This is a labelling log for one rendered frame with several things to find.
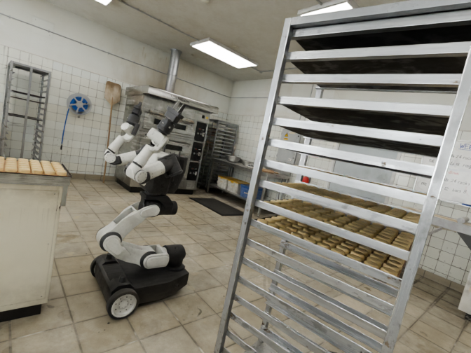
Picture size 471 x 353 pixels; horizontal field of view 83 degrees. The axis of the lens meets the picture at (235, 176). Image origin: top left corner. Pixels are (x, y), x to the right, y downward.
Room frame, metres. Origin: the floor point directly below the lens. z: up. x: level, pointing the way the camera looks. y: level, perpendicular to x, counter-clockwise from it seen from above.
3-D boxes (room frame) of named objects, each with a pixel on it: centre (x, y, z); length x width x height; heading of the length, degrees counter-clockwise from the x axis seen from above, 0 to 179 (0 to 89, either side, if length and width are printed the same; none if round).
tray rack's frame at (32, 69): (4.24, 3.52, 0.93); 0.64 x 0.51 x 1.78; 45
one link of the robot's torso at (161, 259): (2.02, 0.52, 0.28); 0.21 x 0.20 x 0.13; 130
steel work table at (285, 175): (6.01, -0.23, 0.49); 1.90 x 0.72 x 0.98; 42
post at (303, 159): (1.50, -0.36, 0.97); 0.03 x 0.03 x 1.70; 53
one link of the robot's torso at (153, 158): (1.99, 0.56, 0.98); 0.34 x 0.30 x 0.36; 40
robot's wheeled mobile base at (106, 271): (2.00, 0.55, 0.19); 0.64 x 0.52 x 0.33; 130
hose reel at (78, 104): (5.04, 3.17, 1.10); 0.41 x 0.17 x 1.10; 132
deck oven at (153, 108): (5.70, 1.63, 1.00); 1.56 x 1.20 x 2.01; 132
